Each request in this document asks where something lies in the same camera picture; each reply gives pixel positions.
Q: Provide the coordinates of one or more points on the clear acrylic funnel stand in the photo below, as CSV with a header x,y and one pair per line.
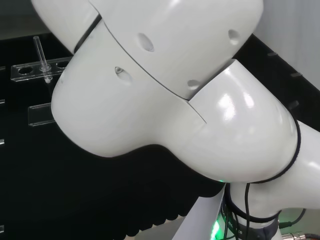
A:
x,y
35,74

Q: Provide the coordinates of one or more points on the black cloth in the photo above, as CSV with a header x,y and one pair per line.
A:
x,y
75,187

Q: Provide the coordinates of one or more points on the clear cloth clip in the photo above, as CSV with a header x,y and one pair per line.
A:
x,y
295,74
294,104
273,53

